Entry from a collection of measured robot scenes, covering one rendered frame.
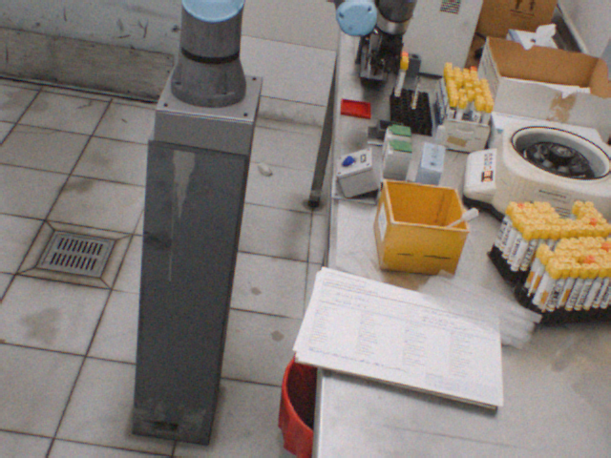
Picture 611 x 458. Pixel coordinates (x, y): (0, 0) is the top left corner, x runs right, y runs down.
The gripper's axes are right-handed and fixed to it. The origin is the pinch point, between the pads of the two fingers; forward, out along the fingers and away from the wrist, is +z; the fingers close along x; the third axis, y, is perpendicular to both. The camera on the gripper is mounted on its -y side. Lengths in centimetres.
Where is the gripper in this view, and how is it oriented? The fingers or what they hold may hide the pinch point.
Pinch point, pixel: (375, 69)
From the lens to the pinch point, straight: 204.2
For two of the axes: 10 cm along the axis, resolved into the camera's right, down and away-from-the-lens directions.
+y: -1.3, 9.0, -4.3
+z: -1.1, 4.2, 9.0
